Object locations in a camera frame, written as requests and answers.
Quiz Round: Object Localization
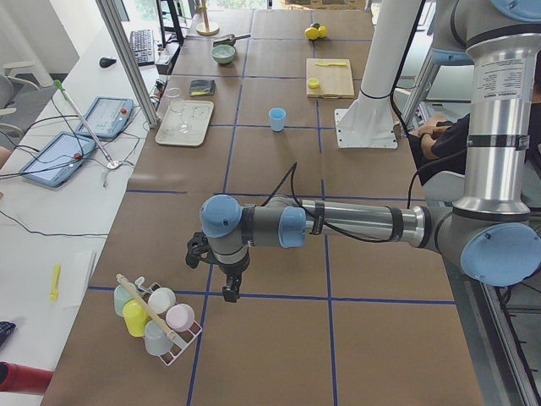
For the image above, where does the cream bear tray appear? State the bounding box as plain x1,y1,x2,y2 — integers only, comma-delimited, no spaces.
156,100,214,147

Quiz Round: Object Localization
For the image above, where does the yellow cup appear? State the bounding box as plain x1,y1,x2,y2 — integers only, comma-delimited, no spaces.
122,299,150,337

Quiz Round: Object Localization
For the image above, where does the yellow plastic spoon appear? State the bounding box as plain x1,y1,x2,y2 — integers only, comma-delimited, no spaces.
49,264,62,302

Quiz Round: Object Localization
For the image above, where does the white cup rack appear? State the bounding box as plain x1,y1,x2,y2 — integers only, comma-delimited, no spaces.
116,274,202,365

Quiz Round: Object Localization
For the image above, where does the clear wine glass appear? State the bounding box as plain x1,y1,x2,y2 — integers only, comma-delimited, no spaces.
165,87,190,134

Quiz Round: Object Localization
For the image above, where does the grey folded cloth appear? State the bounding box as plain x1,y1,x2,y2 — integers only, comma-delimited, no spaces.
189,79,216,97

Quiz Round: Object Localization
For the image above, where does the white cup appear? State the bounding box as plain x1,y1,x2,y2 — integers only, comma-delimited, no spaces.
148,287,176,315

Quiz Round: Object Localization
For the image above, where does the black keyboard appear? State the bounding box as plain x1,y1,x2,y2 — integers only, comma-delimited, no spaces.
129,29,155,66

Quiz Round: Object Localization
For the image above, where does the blue teach pendant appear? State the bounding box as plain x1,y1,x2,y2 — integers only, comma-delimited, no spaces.
85,96,134,140
19,132,96,188

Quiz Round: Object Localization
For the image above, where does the black computer mouse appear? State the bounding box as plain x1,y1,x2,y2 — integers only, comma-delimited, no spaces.
99,57,117,69

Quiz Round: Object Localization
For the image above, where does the blue teach pendant far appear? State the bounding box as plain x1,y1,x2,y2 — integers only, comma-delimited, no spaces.
85,96,134,140

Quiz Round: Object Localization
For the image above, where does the metal rod green tip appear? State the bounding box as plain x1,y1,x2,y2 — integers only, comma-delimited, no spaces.
53,80,120,170

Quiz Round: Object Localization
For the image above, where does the green bowl of ice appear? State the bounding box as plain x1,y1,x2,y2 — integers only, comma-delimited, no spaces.
210,44,236,65

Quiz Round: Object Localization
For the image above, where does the metal ice scoop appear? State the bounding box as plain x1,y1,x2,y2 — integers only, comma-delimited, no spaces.
212,33,251,47

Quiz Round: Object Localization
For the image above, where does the mint green cup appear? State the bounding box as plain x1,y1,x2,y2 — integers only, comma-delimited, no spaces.
113,284,133,317

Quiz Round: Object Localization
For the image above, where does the pink cup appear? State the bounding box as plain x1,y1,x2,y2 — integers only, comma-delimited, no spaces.
166,304,195,332

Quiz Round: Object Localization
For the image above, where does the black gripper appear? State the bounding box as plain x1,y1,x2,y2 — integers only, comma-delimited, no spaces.
219,255,250,301

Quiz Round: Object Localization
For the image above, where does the whole yellow lemon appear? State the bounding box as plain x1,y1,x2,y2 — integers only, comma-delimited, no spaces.
317,25,328,38

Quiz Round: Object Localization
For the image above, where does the wooden cutting board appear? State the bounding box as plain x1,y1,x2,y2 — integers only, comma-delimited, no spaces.
306,58,355,99

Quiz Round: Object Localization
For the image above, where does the grey cup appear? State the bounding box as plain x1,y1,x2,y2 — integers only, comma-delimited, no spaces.
144,321,172,356

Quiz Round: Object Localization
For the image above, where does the seated person black shirt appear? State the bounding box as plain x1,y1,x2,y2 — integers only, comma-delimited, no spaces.
406,112,541,200

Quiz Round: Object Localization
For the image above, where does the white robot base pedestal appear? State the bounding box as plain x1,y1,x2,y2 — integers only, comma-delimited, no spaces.
335,0,424,149

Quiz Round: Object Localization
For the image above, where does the light blue plastic cup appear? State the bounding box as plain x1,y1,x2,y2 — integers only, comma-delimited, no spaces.
268,107,287,132

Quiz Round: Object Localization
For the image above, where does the aluminium frame post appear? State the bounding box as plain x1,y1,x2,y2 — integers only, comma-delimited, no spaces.
96,0,159,129

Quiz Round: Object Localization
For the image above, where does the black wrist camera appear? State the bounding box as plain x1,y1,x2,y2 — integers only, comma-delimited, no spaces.
185,231,214,269

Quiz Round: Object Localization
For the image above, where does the wooden mug tree stand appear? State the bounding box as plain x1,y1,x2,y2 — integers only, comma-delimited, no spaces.
195,0,220,36

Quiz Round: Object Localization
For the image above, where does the blue teach pendant near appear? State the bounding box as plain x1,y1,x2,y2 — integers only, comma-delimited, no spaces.
19,132,96,188

